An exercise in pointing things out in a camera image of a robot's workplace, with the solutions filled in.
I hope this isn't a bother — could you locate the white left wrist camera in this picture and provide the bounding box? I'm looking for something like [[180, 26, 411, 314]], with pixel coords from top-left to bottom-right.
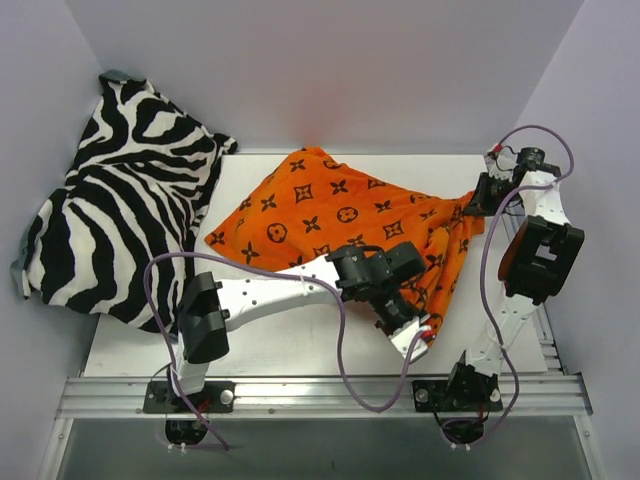
[[388, 317, 433, 363]]

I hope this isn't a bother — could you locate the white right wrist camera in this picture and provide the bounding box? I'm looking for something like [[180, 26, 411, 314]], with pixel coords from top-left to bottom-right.
[[484, 144, 517, 180]]

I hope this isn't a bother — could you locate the aluminium mounting rail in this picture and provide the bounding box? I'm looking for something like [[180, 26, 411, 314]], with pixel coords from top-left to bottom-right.
[[56, 374, 592, 420]]

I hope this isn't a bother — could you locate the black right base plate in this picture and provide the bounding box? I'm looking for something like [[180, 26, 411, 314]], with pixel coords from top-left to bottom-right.
[[411, 379, 503, 413]]

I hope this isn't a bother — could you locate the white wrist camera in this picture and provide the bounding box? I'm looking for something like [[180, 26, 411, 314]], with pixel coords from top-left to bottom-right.
[[388, 317, 433, 363], [484, 144, 517, 180]]

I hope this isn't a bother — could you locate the orange patterned pillowcase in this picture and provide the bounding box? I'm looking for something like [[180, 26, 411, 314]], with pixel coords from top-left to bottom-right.
[[204, 147, 485, 334]]

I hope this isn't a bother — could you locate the zebra print pillow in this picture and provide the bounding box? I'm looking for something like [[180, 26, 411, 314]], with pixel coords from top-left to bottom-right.
[[11, 70, 238, 333]]

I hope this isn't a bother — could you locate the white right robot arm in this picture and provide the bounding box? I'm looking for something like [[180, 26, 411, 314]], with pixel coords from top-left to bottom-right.
[[443, 147, 585, 410]]

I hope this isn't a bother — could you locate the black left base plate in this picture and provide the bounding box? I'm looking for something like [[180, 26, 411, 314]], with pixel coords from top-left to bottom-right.
[[142, 379, 236, 414]]

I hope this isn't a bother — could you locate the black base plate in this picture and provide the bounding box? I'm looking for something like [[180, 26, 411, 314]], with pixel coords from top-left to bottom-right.
[[411, 379, 503, 413], [142, 379, 236, 414]]

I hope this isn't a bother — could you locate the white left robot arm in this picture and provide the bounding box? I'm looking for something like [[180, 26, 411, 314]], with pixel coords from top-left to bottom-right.
[[166, 242, 432, 411]]

